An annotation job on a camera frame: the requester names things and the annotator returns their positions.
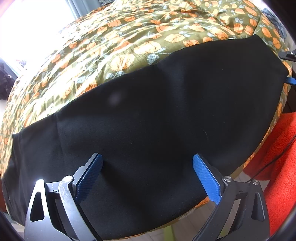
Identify green orange floral duvet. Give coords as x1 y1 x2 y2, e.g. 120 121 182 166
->
1 1 288 173

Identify orange fluffy rug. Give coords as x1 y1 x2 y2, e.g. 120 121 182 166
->
244 113 295 235

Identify black pants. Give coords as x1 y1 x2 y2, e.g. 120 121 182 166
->
2 35 289 240

